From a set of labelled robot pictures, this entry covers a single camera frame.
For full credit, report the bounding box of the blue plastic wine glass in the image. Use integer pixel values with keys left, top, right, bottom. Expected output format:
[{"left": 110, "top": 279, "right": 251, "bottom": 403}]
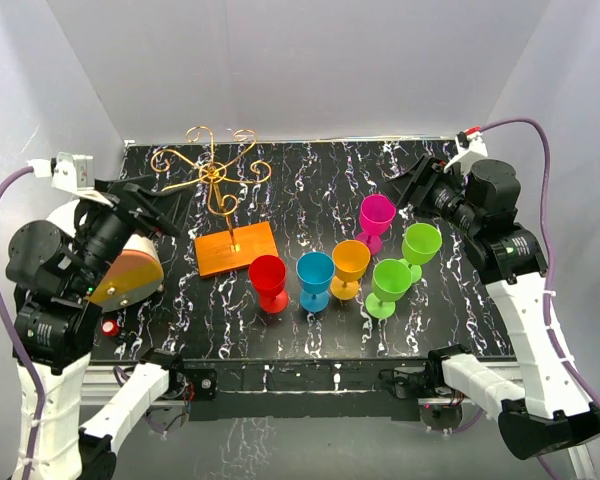
[{"left": 296, "top": 251, "right": 335, "bottom": 313}]

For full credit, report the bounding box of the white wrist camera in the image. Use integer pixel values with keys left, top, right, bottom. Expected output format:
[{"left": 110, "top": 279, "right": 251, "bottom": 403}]
[
  {"left": 443, "top": 126, "right": 488, "bottom": 175},
  {"left": 27, "top": 152, "right": 95, "bottom": 194}
]

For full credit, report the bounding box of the white orange cylindrical container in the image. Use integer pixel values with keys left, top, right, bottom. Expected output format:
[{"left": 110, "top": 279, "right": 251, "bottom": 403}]
[{"left": 47, "top": 199, "right": 164, "bottom": 312}]

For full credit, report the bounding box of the green plastic wine glass front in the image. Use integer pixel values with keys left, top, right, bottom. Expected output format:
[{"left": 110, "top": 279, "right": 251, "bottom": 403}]
[{"left": 365, "top": 259, "right": 412, "bottom": 319}]

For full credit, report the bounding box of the red emergency stop button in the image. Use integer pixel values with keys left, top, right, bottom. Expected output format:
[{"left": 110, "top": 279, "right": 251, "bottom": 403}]
[{"left": 101, "top": 320, "right": 120, "bottom": 337}]

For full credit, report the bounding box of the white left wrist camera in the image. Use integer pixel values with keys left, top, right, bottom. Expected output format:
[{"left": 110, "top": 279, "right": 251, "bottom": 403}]
[{"left": 27, "top": 152, "right": 95, "bottom": 194}]

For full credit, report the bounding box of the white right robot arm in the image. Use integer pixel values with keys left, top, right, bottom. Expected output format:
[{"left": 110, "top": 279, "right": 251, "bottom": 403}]
[{"left": 388, "top": 155, "right": 600, "bottom": 460}]

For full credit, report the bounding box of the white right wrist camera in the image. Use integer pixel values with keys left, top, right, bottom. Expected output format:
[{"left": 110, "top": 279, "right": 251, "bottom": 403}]
[{"left": 443, "top": 126, "right": 488, "bottom": 175}]

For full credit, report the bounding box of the gold wire wine glass rack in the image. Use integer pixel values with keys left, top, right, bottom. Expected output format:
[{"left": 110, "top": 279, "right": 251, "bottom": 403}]
[{"left": 150, "top": 126, "right": 277, "bottom": 278}]

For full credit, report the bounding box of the magenta plastic wine glass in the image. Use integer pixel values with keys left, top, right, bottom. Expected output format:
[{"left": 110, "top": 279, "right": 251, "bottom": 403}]
[{"left": 356, "top": 194, "right": 396, "bottom": 255}]

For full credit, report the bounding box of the red plastic wine glass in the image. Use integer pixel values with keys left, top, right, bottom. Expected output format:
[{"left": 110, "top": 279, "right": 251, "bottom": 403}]
[{"left": 248, "top": 255, "right": 289, "bottom": 314}]

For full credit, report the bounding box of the green plastic wine glass rear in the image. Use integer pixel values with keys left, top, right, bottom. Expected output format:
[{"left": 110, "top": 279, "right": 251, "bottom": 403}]
[{"left": 400, "top": 222, "right": 442, "bottom": 284}]

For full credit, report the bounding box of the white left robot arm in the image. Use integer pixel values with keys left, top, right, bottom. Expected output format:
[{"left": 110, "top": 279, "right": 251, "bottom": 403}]
[{"left": 6, "top": 181, "right": 191, "bottom": 479}]

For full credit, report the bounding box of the orange plastic wine glass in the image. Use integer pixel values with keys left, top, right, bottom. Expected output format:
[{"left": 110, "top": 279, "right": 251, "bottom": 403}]
[{"left": 330, "top": 240, "right": 371, "bottom": 301}]

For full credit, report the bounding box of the aluminium front frame rail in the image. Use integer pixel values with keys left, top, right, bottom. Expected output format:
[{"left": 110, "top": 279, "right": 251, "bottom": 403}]
[{"left": 77, "top": 357, "right": 594, "bottom": 480}]

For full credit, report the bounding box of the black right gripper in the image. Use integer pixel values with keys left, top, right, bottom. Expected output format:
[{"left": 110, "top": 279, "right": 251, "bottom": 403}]
[{"left": 380, "top": 155, "right": 482, "bottom": 235}]

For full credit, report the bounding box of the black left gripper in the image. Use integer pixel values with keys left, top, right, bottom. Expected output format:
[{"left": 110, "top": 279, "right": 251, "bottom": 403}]
[{"left": 69, "top": 173, "right": 197, "bottom": 294}]

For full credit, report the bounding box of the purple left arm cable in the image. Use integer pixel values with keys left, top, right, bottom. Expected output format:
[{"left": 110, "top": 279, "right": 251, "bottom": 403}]
[{"left": 0, "top": 165, "right": 47, "bottom": 480}]

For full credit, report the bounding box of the green plastic wine glass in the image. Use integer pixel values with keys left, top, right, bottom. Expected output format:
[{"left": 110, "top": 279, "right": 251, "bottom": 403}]
[
  {"left": 365, "top": 259, "right": 412, "bottom": 319},
  {"left": 400, "top": 222, "right": 442, "bottom": 284}
]

